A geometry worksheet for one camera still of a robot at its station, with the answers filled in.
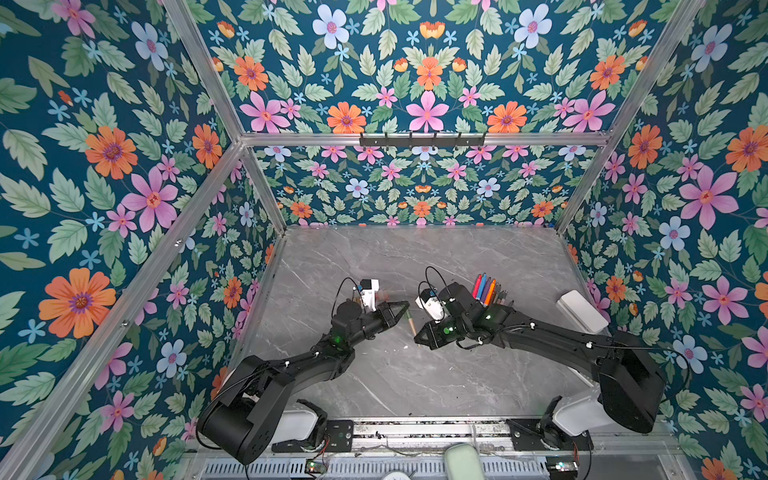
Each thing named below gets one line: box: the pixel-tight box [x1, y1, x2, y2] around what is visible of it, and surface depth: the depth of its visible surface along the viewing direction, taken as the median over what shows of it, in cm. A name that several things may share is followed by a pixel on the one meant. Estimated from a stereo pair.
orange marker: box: [484, 278, 497, 308], surface depth 102 cm
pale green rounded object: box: [444, 443, 485, 480], surface depth 69 cm
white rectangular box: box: [556, 290, 609, 334], surface depth 94 cm
